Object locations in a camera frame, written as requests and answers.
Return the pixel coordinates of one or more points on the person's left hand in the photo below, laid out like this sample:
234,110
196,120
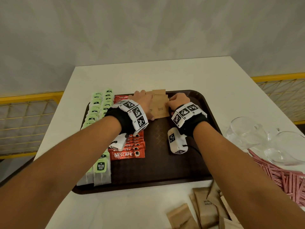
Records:
144,100

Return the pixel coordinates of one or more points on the person's right hand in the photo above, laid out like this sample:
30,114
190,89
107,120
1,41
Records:
180,100

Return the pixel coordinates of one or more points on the square brown sugar packet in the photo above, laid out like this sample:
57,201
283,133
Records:
160,109
153,104

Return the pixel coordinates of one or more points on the row of red Nescafe sachets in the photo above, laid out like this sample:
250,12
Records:
124,155

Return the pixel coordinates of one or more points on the brown plastic tray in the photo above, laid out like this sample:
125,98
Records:
162,164

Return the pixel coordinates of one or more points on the clear glass cups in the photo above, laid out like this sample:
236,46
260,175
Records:
247,131

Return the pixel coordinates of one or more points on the neat rows of tea bags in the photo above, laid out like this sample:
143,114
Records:
101,165

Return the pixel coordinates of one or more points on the pile of brown sugar packets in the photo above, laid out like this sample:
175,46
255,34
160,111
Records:
205,207

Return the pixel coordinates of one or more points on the pile of pink stirrer sticks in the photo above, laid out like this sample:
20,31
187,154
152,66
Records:
286,178

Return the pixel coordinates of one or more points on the person's right forearm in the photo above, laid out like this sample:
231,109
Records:
247,183

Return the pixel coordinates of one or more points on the person's left forearm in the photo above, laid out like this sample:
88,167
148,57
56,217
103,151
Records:
47,174

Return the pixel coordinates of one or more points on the right wristband with marker tiles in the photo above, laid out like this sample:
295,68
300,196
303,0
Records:
187,112

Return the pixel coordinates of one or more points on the wristband with marker tiles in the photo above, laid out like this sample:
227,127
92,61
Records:
135,113
187,112

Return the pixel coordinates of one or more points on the left wristband with marker tiles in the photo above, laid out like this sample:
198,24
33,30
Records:
135,113

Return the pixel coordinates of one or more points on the marker cube on right wrist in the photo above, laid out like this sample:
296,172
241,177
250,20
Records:
176,141

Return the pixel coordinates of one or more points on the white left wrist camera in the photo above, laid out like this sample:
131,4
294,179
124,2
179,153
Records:
119,141

